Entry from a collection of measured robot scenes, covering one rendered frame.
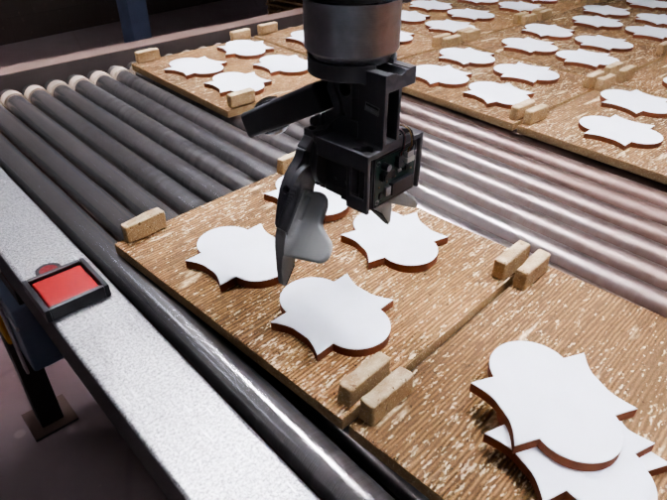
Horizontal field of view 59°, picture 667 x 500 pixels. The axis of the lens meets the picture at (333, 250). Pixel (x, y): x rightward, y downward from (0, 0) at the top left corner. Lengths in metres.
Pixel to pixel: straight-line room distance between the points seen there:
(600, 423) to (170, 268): 0.50
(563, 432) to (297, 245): 0.27
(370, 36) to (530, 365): 0.32
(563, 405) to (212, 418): 0.32
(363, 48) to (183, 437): 0.37
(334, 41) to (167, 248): 0.42
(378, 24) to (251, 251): 0.37
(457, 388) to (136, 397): 0.31
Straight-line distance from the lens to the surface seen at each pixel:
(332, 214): 0.80
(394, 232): 0.77
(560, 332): 0.67
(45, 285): 0.78
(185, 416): 0.60
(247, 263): 0.71
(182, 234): 0.80
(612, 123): 1.20
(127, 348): 0.68
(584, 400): 0.56
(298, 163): 0.50
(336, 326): 0.62
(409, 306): 0.67
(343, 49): 0.45
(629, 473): 0.54
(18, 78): 1.53
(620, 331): 0.70
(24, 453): 1.88
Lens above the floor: 1.36
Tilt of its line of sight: 35 degrees down
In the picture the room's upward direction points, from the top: straight up
